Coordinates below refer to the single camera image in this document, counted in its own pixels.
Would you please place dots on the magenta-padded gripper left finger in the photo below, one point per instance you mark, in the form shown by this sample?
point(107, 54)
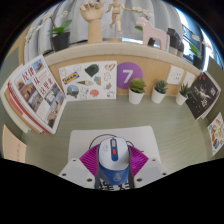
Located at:
point(75, 171)

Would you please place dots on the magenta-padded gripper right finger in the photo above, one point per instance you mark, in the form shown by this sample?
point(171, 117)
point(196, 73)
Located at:
point(151, 170)

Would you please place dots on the blue and white computer mouse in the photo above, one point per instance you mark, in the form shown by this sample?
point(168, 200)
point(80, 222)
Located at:
point(113, 160)

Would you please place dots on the white mouse pad with drawing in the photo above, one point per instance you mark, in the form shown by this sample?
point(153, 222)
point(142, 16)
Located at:
point(136, 136)

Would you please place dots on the peach notebook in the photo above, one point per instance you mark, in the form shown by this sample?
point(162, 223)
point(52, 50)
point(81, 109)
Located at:
point(13, 146)

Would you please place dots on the rosette succulent in white pot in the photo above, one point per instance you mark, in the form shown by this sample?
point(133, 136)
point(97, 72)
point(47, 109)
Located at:
point(158, 96)

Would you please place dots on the colourful food sticker sheet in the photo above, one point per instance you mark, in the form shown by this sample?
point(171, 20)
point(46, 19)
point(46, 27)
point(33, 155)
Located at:
point(216, 133)

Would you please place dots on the yellow-green succulent in white pot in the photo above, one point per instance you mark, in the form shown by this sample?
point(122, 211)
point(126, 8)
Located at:
point(136, 96)

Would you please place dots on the spiky succulent in white pot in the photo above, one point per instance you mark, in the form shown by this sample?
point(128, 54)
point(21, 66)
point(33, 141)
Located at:
point(181, 99)

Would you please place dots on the tan book beside magazine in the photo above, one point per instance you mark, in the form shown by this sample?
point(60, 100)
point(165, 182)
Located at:
point(20, 115)

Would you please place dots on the red-edged photo magazine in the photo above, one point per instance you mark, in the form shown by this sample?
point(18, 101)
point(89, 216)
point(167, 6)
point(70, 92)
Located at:
point(40, 93)

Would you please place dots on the black book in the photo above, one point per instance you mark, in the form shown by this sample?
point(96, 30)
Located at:
point(201, 95)

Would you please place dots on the white sheet with cartoon stickers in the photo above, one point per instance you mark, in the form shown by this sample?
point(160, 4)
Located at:
point(88, 81)

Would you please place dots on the white book beside magazine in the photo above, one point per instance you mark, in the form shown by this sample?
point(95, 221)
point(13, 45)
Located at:
point(8, 106)

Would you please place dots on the purple round sign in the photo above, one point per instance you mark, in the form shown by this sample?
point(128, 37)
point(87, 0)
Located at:
point(128, 75)

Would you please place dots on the wooden desk ledge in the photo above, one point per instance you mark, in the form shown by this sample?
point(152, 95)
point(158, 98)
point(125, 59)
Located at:
point(150, 63)

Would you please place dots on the white orchid in black pot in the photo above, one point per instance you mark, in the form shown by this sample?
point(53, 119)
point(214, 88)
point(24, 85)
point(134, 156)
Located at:
point(60, 41)
point(197, 61)
point(143, 13)

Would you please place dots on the dark horse figure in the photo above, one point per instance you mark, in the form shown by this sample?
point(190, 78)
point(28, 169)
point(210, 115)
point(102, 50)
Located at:
point(175, 41)

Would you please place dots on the pink horse figure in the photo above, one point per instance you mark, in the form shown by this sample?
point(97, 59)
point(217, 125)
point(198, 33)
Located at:
point(153, 33)

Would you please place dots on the wooden hand model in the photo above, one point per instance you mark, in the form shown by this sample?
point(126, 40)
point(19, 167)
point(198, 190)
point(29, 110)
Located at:
point(93, 20)

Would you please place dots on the grey curtain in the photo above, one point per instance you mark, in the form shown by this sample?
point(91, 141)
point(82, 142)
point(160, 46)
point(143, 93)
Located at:
point(166, 16)

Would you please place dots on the wooden artist mannequin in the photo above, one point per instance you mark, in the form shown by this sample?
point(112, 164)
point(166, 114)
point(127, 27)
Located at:
point(116, 15)

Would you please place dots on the white wall socket plate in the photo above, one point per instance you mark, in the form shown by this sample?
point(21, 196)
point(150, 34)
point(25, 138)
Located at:
point(175, 75)

